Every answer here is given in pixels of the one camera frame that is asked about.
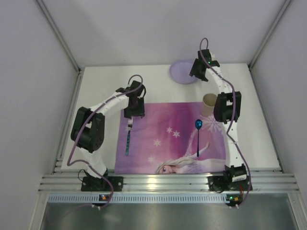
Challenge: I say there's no fork with teal handle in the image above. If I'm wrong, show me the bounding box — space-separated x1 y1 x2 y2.
125 117 133 156

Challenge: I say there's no beige paper cup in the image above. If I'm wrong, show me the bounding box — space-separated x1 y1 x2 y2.
201 93 217 117

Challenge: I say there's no purple printed placemat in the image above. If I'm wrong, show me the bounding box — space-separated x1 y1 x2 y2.
115 102 228 174

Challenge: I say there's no blue metallic spoon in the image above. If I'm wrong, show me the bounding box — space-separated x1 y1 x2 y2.
195 119 202 157

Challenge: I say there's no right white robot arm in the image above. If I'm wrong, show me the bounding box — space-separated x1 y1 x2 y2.
189 49 248 186

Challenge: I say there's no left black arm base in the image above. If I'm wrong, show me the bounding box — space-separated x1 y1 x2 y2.
81 176 124 192

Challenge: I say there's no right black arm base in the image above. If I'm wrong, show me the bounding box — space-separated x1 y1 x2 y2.
208 176 251 193

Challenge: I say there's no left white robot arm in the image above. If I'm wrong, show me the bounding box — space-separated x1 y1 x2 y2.
67 80 146 179

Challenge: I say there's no lilac plastic plate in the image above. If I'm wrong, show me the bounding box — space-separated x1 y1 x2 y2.
169 59 198 84

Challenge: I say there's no right aluminium frame post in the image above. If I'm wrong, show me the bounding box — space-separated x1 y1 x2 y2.
248 0 294 70

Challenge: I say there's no aluminium frame post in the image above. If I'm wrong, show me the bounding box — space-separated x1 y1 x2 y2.
34 0 81 73
248 0 294 70

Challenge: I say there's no perforated cable duct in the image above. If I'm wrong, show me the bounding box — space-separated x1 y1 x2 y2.
47 193 241 204

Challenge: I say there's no aluminium mounting rail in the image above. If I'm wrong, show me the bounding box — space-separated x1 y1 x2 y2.
38 170 299 194

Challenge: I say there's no left aluminium frame post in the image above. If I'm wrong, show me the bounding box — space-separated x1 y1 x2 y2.
34 0 81 73

